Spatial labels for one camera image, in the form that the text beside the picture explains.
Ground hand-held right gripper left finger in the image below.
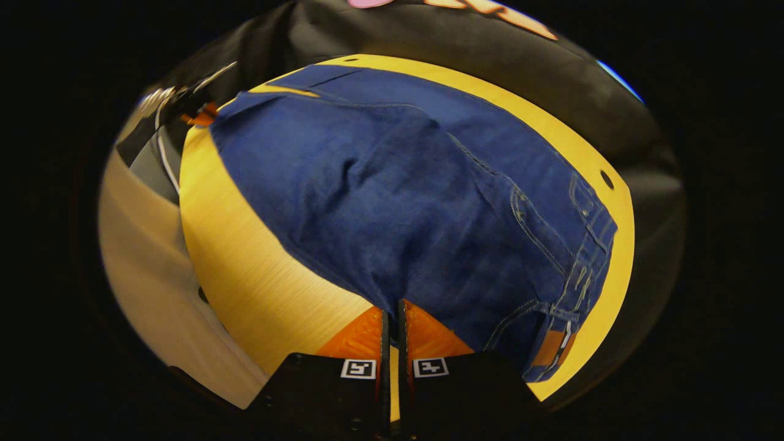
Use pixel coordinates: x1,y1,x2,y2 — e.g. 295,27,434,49
245,306,393,439

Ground blue denim jeans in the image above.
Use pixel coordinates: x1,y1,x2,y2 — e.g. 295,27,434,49
208,64,619,384

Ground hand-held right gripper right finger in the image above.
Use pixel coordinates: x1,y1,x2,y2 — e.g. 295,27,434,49
397,299,543,439

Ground white cable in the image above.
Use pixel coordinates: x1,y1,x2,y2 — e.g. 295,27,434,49
155,101,183,194

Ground black backdrop cloth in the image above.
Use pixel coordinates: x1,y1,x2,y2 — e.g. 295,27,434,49
116,0,687,411

